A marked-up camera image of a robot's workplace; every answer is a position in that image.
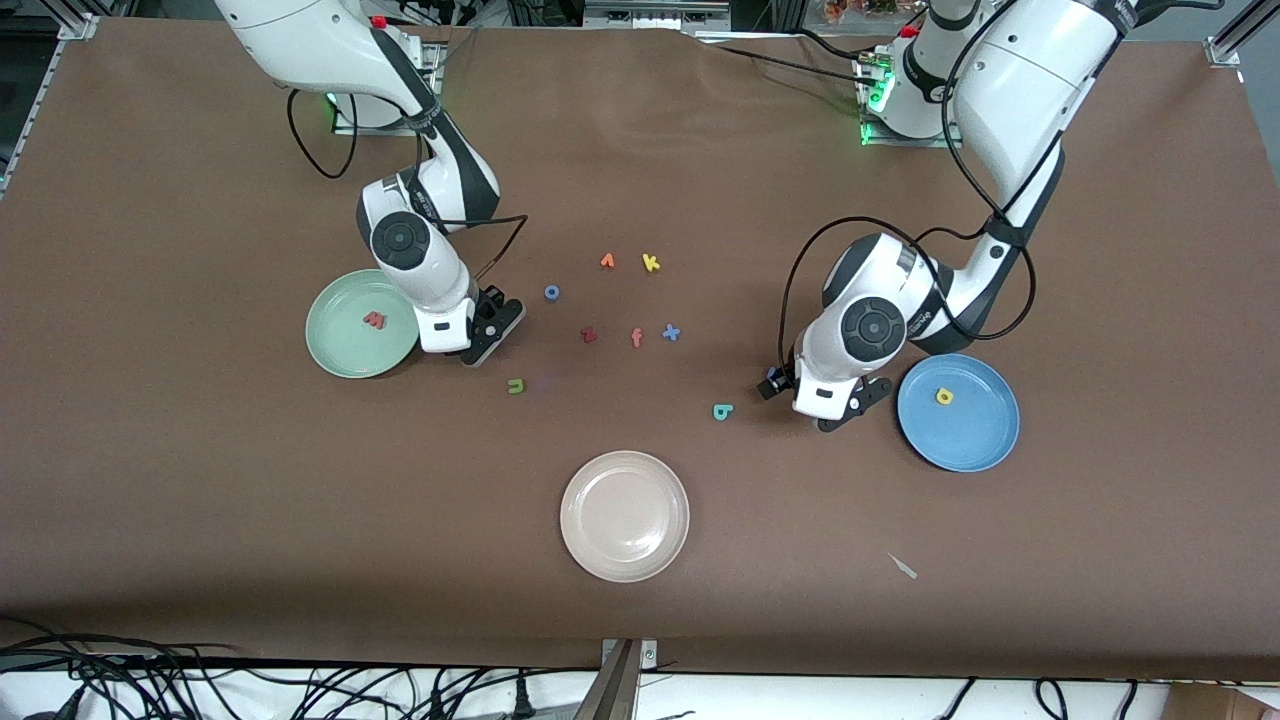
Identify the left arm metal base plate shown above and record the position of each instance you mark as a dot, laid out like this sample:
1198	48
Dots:
910	143

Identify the beige plastic plate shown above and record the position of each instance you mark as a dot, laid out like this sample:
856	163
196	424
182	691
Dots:
625	515

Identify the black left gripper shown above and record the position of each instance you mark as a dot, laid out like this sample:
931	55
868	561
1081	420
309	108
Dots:
775	383

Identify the grey metal clamp bracket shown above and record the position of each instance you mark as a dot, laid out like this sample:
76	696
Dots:
615	690

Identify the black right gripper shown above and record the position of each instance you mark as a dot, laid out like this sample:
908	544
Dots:
486	310

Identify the light green plastic plate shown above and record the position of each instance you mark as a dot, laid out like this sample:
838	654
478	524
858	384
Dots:
345	335

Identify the brown cardboard box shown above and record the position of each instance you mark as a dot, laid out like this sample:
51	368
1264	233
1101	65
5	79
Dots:
1230	705

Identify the small grey tape scrap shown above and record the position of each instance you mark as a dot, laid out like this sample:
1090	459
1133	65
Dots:
904	567

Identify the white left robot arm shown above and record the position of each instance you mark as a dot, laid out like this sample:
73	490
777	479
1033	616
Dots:
1030	80

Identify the grey metal box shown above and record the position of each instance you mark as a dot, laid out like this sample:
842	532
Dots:
655	12

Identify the aluminium frame rail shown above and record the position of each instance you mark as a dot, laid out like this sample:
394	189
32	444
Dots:
1225	48
80	25

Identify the orange flower decoration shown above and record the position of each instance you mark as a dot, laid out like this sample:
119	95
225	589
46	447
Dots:
850	10

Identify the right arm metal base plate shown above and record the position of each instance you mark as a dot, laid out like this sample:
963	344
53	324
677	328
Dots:
360	131

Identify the blue plastic plate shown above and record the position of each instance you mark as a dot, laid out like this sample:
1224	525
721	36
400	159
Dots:
970	430

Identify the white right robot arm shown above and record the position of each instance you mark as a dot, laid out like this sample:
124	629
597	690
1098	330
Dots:
300	40

